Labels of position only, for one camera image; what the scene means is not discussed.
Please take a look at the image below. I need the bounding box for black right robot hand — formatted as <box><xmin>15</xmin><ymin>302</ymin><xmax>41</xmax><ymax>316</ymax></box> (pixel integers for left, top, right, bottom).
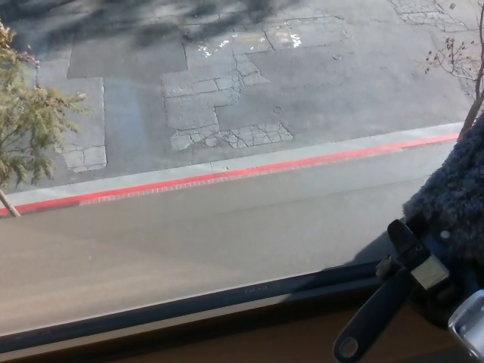
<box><xmin>374</xmin><ymin>219</ymin><xmax>484</xmax><ymax>330</ymax></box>

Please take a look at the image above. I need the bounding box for grey fluffy microfibre duster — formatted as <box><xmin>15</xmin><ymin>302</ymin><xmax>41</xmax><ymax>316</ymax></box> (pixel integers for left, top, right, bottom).
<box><xmin>332</xmin><ymin>113</ymin><xmax>484</xmax><ymax>363</ymax></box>

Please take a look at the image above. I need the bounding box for light wooden window sill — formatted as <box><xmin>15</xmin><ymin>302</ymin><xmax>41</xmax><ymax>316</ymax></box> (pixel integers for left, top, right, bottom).
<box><xmin>124</xmin><ymin>302</ymin><xmax>470</xmax><ymax>363</ymax></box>

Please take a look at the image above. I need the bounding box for bare thin street tree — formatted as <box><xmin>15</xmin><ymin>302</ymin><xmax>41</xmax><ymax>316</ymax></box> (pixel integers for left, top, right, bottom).
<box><xmin>419</xmin><ymin>36</ymin><xmax>484</xmax><ymax>143</ymax></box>

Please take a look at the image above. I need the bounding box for leafy green street tree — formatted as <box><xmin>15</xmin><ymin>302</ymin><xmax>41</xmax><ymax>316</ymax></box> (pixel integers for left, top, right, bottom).
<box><xmin>0</xmin><ymin>18</ymin><xmax>90</xmax><ymax>219</ymax></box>

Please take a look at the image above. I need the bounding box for dark brown window frame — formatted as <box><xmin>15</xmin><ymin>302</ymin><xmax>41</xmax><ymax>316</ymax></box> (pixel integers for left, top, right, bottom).
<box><xmin>0</xmin><ymin>259</ymin><xmax>413</xmax><ymax>362</ymax></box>

